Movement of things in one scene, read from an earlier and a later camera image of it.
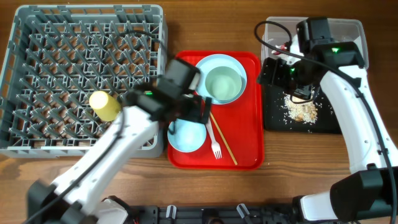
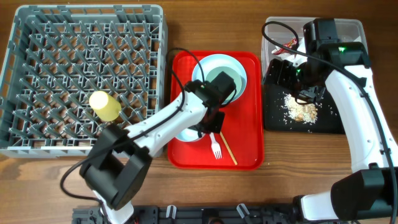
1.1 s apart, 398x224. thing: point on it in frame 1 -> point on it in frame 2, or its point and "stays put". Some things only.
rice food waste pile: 306,111 stays put
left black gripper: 196,101 -> 216,127
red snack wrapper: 283,46 stays put
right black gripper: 268,65 stays put
